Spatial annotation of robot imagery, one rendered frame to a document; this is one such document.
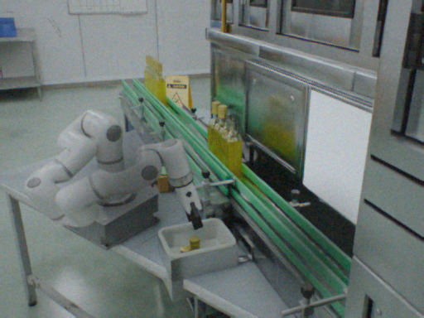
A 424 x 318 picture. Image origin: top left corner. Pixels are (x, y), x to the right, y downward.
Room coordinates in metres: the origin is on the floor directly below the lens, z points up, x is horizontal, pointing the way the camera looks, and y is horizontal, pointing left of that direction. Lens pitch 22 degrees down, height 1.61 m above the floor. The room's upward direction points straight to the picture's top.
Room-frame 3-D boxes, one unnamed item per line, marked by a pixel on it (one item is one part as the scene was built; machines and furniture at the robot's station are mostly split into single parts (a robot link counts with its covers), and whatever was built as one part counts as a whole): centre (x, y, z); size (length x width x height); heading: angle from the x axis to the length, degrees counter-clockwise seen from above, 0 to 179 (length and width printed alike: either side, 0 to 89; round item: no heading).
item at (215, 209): (1.37, -0.01, 0.85); 0.09 x 0.04 x 0.07; 111
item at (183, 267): (1.23, 0.03, 0.79); 0.27 x 0.17 x 0.08; 111
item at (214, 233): (1.22, 0.06, 0.80); 0.22 x 0.17 x 0.09; 111
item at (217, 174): (2.23, 0.26, 0.93); 1.75 x 0.01 x 0.08; 21
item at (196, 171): (2.20, 0.33, 0.93); 1.75 x 0.01 x 0.08; 21
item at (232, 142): (1.51, -0.07, 0.99); 0.06 x 0.06 x 0.21; 20
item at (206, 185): (1.36, 0.01, 0.95); 0.17 x 0.03 x 0.12; 111
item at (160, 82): (2.54, 0.32, 1.02); 0.06 x 0.06 x 0.28; 21
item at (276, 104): (1.32, -0.29, 1.15); 0.90 x 0.03 x 0.34; 21
